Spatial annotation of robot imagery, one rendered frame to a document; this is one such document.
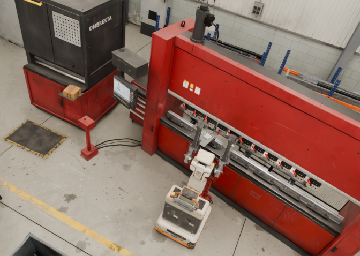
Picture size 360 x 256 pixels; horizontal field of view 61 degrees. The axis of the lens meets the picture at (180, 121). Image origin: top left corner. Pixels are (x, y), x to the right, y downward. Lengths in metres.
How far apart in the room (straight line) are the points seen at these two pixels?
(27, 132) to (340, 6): 6.91
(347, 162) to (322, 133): 0.43
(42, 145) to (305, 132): 4.22
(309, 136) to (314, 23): 4.52
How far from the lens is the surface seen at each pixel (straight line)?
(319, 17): 7.99
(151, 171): 5.32
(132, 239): 4.65
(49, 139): 5.87
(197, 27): 4.08
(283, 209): 4.68
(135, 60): 4.26
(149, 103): 4.82
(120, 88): 4.52
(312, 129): 3.85
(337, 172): 4.10
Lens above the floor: 4.17
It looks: 41 degrees down
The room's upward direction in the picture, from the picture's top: 12 degrees clockwise
